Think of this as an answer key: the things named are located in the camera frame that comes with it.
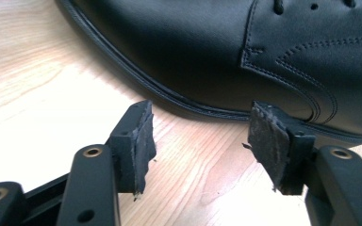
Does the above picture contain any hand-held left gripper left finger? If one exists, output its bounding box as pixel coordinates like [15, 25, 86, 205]
[107, 99, 157, 202]

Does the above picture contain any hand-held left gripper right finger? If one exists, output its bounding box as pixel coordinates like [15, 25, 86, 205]
[241, 100, 318, 196]

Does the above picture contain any black leather lace-up shoe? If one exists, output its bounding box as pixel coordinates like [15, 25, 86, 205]
[56, 0, 362, 146]

